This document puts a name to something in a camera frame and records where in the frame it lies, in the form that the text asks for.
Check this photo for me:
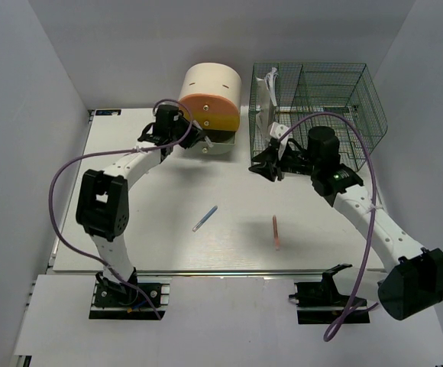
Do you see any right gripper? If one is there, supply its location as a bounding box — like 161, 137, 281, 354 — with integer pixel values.
249, 144, 320, 182

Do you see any round drawer storage box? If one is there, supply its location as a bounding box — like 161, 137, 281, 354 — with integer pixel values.
178, 63, 241, 155

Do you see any white paper booklet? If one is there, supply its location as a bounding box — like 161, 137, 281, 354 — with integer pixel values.
248, 67, 279, 151

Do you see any orange pen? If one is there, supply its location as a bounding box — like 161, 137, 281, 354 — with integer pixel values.
272, 215, 280, 251

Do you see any blue pen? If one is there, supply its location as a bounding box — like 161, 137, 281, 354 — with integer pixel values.
192, 206, 218, 232

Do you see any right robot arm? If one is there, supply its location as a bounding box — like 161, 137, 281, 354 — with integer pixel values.
249, 122, 443, 320

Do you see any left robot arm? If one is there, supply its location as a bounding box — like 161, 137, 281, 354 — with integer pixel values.
76, 105, 205, 305

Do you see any black label sticker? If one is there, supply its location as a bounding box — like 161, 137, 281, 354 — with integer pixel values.
95, 109, 121, 116

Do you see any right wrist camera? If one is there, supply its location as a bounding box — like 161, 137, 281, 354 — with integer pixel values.
267, 122, 289, 160

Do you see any green wire mesh organizer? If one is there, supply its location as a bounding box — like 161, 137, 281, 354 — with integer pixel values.
248, 62, 388, 171

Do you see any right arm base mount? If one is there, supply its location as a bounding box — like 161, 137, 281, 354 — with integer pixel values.
288, 264, 352, 325

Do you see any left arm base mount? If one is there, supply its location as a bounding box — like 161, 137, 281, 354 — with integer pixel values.
89, 281, 170, 320

